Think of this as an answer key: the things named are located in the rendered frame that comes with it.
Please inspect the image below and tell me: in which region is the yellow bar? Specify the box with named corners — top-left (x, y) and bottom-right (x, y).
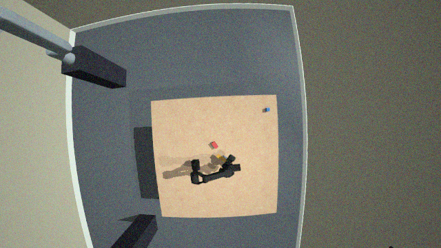
top-left (216, 154), bottom-right (226, 162)

